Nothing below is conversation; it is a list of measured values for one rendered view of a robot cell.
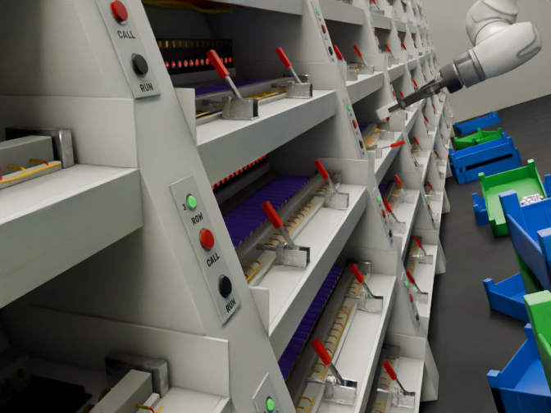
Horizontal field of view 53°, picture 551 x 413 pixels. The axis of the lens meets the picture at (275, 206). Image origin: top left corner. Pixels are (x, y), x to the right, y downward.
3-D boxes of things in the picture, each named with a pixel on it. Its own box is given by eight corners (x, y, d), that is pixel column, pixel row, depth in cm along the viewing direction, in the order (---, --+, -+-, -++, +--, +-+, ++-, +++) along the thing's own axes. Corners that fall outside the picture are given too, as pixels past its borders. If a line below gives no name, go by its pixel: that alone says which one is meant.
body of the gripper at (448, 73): (464, 88, 144) (430, 105, 147) (464, 86, 151) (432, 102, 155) (452, 62, 143) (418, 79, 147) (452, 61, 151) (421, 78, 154)
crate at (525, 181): (556, 224, 187) (552, 206, 183) (494, 238, 194) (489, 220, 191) (537, 174, 210) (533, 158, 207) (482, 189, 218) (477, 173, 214)
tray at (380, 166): (401, 146, 173) (403, 115, 170) (372, 195, 118) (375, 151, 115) (338, 142, 179) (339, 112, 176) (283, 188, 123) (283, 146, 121)
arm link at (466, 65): (485, 79, 150) (464, 88, 152) (471, 48, 149) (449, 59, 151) (487, 80, 141) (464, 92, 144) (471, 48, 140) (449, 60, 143)
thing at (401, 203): (419, 203, 176) (422, 161, 172) (399, 277, 121) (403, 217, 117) (355, 197, 182) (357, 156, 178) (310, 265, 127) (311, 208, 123)
